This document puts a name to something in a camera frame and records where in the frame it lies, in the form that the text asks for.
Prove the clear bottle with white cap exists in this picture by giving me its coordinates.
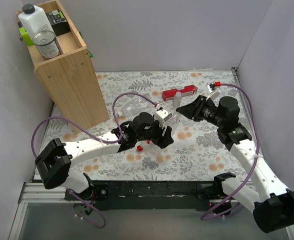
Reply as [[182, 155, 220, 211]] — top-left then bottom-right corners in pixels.
[[116, 96, 154, 117]]

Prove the floral patterned table mat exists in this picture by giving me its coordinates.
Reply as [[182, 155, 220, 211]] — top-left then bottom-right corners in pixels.
[[33, 69, 255, 182]]

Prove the wooden shelf box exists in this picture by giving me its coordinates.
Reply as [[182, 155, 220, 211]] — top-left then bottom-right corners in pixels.
[[28, 0, 109, 130]]

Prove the small white bottle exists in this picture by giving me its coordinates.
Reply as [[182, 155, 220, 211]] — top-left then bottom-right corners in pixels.
[[173, 91, 182, 108]]

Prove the metal tin can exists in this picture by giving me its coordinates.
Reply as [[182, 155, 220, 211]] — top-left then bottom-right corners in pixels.
[[32, 30, 61, 60]]

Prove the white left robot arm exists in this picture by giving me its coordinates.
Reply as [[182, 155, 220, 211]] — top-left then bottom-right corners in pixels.
[[35, 109, 174, 200]]

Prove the black electronic device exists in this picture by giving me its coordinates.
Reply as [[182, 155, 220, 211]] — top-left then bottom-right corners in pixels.
[[46, 9, 70, 36]]

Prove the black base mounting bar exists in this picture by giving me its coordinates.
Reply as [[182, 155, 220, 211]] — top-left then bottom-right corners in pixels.
[[77, 180, 224, 211]]

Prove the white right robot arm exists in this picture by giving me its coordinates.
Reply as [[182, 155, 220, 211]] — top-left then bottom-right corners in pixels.
[[177, 95, 294, 233]]

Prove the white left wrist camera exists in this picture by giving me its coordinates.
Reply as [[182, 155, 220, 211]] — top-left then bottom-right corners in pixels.
[[154, 107, 172, 127]]

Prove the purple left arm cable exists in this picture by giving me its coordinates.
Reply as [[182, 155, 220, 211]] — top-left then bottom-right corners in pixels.
[[31, 91, 162, 229]]

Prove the green object behind shelf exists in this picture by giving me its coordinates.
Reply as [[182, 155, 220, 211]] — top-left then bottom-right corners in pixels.
[[17, 21, 34, 46]]

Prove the white jug with grey cap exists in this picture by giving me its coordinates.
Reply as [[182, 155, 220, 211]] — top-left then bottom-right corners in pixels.
[[18, 4, 54, 39]]

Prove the red rectangular box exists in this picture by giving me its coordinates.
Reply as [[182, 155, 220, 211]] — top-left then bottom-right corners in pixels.
[[162, 85, 198, 101]]

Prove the clear bottle with red cap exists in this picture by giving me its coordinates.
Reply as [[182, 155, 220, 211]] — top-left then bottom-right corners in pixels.
[[136, 140, 163, 157]]

